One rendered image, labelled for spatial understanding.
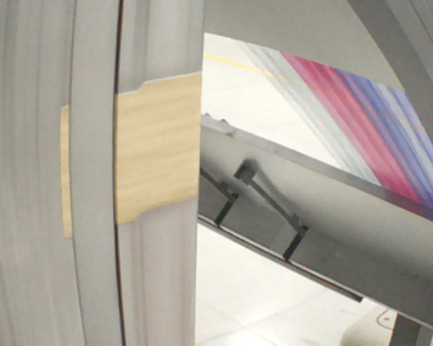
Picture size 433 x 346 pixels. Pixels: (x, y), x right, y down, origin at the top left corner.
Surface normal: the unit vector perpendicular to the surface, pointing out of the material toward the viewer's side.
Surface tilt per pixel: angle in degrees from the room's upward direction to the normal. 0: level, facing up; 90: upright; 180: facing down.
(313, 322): 0
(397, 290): 47
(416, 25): 90
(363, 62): 137
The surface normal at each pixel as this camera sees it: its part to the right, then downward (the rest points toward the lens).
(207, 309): 0.04, -0.94
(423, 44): 0.65, 0.29
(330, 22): -0.55, 0.82
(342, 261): -0.53, -0.49
